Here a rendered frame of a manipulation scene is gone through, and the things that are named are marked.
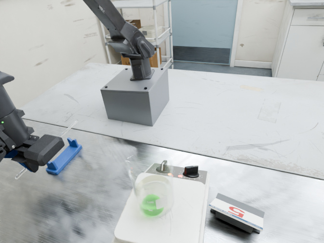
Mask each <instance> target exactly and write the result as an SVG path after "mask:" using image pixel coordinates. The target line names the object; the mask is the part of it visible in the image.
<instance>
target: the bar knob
mask: <svg viewBox="0 0 324 243"><path fill-rule="evenodd" d="M198 168H199V166H198V165H192V166H185V169H184V172H183V175H184V176H186V177H190V178H197V177H199V173H198Z"/></svg>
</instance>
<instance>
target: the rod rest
mask: <svg viewBox="0 0 324 243"><path fill-rule="evenodd" d="M67 140H68V143H69V146H68V147H67V148H66V149H65V150H64V151H63V152H62V153H61V154H60V155H59V156H58V157H57V158H56V159H55V160H54V161H52V162H50V161H49V162H48V163H47V164H46V165H47V168H46V171H47V172H48V173H51V174H54V175H58V174H59V173H60V172H61V171H62V170H63V169H64V167H65V166H66V165H67V164H68V163H69V162H70V161H71V160H72V159H73V158H74V156H75V155H76V154H77V153H78V152H79V151H80V150H81V149H82V146H81V145H80V144H78V142H77V140H76V139H73V140H72V139H71V138H70V137H68V138H67Z"/></svg>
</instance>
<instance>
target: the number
mask: <svg viewBox="0 0 324 243"><path fill-rule="evenodd" d="M211 205H213V206H215V207H217V208H220V209H222V210H224V211H226V212H229V213H231V214H233V215H235V216H238V217H240V218H242V219H244V220H247V221H249V222H251V223H253V224H256V225H258V226H260V227H261V222H262V219H261V218H259V217H257V216H255V215H252V214H250V213H248V212H245V211H243V210H241V209H238V208H236V207H234V206H231V205H229V204H227V203H224V202H222V201H220V200H217V199H216V200H215V201H214V202H213V203H212V204H211Z"/></svg>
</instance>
